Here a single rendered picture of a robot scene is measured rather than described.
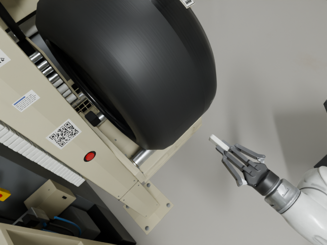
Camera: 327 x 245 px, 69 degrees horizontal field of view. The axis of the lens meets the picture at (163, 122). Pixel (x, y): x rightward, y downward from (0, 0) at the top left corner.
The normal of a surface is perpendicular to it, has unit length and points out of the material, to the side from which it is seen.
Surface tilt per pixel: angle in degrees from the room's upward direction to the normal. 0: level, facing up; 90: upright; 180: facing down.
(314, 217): 8
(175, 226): 0
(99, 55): 51
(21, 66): 90
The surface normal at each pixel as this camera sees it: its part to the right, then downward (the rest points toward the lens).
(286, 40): -0.17, -0.50
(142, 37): 0.31, -0.03
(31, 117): 0.69, 0.55
